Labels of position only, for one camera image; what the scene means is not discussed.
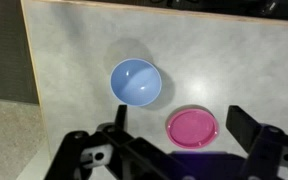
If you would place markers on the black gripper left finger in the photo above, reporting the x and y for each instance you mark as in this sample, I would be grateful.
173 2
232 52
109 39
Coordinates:
117 150

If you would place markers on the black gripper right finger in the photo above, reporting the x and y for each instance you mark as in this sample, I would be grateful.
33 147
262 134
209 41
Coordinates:
250 133

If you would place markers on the pink round plate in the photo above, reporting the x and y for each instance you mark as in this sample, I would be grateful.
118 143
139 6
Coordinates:
192 128

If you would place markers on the blue plastic bowl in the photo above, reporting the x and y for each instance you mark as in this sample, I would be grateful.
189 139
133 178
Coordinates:
135 81

